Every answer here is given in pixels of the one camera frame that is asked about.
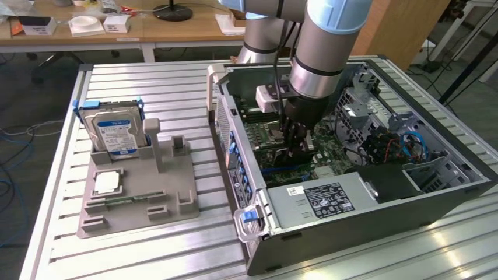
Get green Dell motherboard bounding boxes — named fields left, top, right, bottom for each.
left=232, top=99, right=351, bottom=189

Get silver CPU chip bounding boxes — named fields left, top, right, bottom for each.
left=95, top=172, right=122, bottom=195

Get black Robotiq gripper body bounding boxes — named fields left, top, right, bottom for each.
left=283, top=96, right=326, bottom=131

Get blue floor cable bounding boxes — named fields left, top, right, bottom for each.
left=0, top=128, right=32, bottom=249

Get blue expansion slot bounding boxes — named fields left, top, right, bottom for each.
left=259, top=164, right=303, bottom=173

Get black open PC case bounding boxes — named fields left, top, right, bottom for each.
left=206, top=57, right=498, bottom=277

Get black camera cable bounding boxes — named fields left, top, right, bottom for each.
left=271, top=0, right=296, bottom=125

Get white paper envelope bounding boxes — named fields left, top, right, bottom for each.
left=215, top=13, right=248, bottom=36

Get grey plastic parts rack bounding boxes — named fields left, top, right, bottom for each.
left=76, top=118, right=202, bottom=240

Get red twisted wire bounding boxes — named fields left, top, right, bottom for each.
left=383, top=138, right=402, bottom=164

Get wooden desk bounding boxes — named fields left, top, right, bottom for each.
left=0, top=0, right=355, bottom=53

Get hard disk with blue bracket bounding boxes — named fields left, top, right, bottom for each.
left=72, top=99, right=151, bottom=160

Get white box with black lid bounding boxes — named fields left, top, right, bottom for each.
left=19, top=16, right=57, bottom=36

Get black round lamp base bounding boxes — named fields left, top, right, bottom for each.
left=152, top=0, right=194, bottom=22

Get black stand pole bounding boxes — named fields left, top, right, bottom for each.
left=439, top=29, right=498, bottom=103

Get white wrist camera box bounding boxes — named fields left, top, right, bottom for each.
left=255, top=84, right=291, bottom=114

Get CPU socket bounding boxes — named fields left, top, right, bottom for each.
left=264, top=121, right=284, bottom=141

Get blue data wire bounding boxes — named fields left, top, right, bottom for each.
left=401, top=131, right=430, bottom=162

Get grey power supply unit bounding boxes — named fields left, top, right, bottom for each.
left=266, top=171, right=381, bottom=230

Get white box with round insert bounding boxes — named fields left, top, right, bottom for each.
left=68, top=16, right=106, bottom=37

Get plain white box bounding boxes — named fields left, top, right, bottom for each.
left=103, top=15, right=131, bottom=33

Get small metal disk bay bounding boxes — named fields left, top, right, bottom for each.
left=402, top=156, right=459, bottom=193

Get metal disk bay cage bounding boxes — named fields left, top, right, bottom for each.
left=334, top=71, right=394, bottom=141

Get wooden cabinet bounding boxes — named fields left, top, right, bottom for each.
left=349, top=0, right=453, bottom=71

